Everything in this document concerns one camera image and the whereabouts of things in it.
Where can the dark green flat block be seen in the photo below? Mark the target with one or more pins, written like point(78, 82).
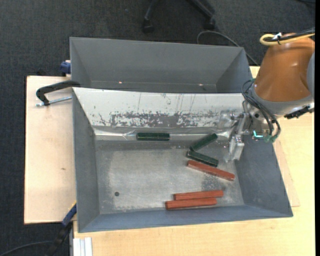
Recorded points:
point(203, 158)
point(203, 142)
point(153, 136)

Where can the red-brown flat block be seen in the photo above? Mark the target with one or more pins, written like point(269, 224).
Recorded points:
point(211, 170)
point(191, 203)
point(198, 195)

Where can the grey metal bin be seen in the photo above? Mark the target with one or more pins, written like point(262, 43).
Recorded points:
point(155, 175)

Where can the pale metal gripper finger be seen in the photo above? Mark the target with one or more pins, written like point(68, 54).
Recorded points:
point(226, 120)
point(235, 150)

